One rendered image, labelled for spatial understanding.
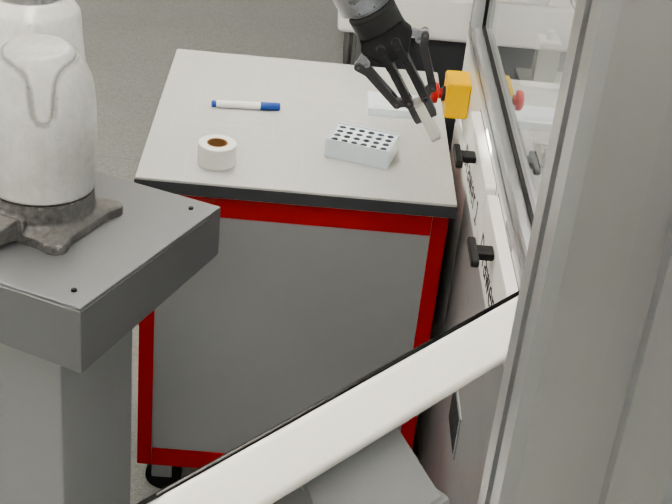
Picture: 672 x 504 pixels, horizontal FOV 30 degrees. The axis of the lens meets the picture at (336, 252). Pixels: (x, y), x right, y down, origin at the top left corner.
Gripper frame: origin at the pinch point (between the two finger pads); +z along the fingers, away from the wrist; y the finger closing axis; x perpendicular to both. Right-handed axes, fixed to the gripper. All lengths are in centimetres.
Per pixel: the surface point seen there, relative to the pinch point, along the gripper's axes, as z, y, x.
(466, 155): 11.8, 2.0, 7.4
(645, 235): -58, 26, -160
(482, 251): 12.8, 1.8, -24.0
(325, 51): 67, -63, 282
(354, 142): 11.4, -19.0, 33.6
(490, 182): 12.2, 5.0, -5.2
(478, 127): 11.3, 5.0, 15.2
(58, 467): 17, -73, -28
